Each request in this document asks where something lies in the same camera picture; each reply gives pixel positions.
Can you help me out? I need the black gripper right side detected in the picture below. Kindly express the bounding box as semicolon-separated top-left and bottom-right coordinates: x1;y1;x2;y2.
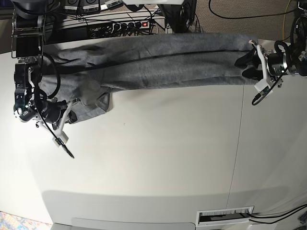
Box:
35;100;68;124

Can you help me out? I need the yellow cable on carpet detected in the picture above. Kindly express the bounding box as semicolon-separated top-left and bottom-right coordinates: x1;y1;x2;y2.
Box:
282;0;292;43

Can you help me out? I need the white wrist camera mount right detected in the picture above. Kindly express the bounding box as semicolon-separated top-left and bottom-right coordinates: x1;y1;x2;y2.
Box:
46;98;80;147

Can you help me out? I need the black power strip red switch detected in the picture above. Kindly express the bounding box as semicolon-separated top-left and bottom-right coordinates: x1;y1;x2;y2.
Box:
90;21;151;37

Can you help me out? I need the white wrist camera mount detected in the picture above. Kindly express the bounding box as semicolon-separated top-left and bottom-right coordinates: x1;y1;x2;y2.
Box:
46;98;80;147
249;40;286;106

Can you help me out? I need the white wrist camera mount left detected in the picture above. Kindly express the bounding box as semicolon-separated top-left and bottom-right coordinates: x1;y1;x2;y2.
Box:
249;40;286;106

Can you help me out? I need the grey T-shirt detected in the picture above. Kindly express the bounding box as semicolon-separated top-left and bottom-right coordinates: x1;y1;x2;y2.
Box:
48;33;255;122

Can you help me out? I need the black cable pair on table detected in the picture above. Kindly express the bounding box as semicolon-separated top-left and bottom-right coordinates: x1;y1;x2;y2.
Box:
239;204;307;225

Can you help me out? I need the white cable grommet box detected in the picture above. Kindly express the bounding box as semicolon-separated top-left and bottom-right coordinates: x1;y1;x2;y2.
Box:
196;206;254;227

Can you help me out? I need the black robot arm right side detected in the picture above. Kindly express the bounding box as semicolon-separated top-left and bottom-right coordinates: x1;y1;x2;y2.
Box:
12;0;67;124

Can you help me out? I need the black silver gripper left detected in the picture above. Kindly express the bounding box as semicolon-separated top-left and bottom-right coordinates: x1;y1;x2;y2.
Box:
235;49;296;81

